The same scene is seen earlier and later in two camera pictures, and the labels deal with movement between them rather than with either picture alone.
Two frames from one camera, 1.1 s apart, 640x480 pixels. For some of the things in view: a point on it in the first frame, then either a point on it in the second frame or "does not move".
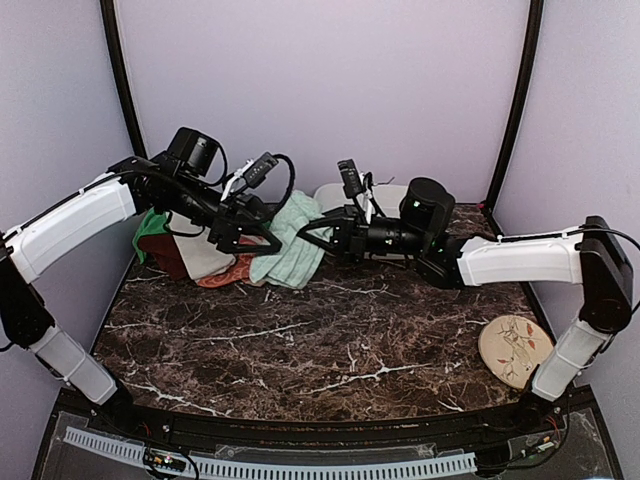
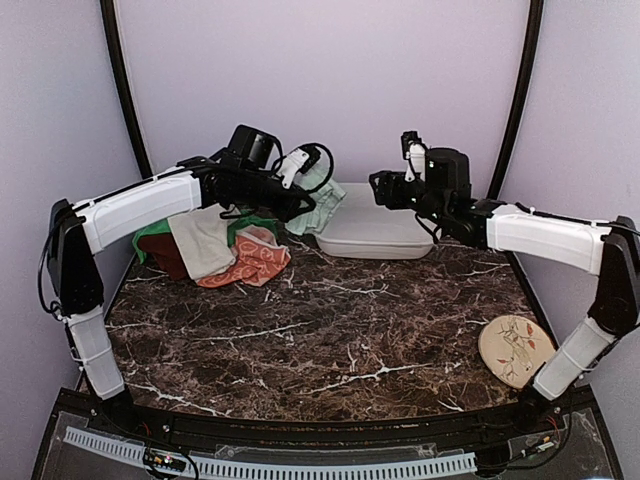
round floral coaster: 511,347 does not move
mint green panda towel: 297,260 to 327,197
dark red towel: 165,250 does not move
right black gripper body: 410,241 to 391,186
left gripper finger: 256,231 to 295,210
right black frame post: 522,104 does not move
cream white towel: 199,254 does not move
